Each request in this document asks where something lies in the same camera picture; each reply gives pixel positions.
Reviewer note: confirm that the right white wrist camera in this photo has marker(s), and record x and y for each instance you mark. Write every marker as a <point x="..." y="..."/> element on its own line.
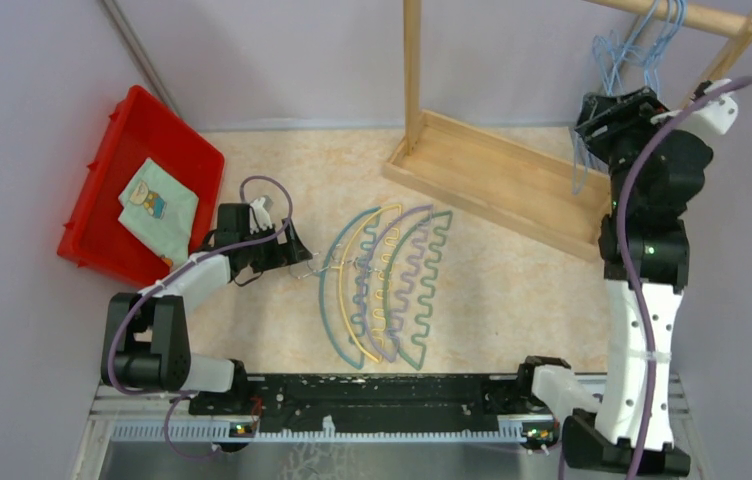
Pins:
<point x="712" y="120"/>

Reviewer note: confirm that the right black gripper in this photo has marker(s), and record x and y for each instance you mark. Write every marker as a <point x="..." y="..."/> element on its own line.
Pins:
<point x="630" y="111"/>

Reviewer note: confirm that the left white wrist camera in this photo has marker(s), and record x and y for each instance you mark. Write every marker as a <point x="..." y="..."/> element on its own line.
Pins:
<point x="259" y="217"/>

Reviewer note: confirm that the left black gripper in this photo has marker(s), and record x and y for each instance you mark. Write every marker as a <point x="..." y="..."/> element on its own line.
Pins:
<point x="296" y="252"/>

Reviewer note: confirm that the green wavy hanger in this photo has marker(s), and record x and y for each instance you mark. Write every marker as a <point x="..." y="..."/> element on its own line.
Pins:
<point x="427" y="239"/>

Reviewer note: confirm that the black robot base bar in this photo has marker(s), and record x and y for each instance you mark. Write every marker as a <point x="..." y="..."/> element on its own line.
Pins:
<point x="405" y="404"/>

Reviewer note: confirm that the light green printed cloth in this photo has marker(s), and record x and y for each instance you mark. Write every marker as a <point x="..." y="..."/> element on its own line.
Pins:
<point x="159" y="211"/>

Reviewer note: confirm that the teal blue wavy hanger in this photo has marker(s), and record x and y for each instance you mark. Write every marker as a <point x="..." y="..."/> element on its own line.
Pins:
<point x="331" y="292"/>

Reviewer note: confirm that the yellow wavy hanger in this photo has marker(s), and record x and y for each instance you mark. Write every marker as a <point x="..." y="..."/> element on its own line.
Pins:
<point x="354" y="272"/>

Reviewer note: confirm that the wooden hanger rack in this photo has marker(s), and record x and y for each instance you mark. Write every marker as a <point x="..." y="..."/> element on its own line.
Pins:
<point x="503" y="181"/>

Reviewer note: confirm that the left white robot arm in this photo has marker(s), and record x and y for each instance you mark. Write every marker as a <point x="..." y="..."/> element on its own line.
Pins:
<point x="146" y="346"/>

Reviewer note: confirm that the red plastic bin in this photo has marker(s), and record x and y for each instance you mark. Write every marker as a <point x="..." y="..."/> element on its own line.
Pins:
<point x="140" y="127"/>

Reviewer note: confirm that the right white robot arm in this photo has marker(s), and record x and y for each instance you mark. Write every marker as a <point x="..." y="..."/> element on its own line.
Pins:
<point x="626" y="430"/>

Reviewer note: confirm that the light blue wire hanger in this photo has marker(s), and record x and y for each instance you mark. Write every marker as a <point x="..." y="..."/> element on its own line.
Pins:
<point x="634" y="52"/>
<point x="578" y="172"/>
<point x="631" y="48"/>
<point x="652" y="56"/>

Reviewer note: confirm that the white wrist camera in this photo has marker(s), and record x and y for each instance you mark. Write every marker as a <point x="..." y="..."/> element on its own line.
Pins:
<point x="259" y="217"/>
<point x="712" y="120"/>

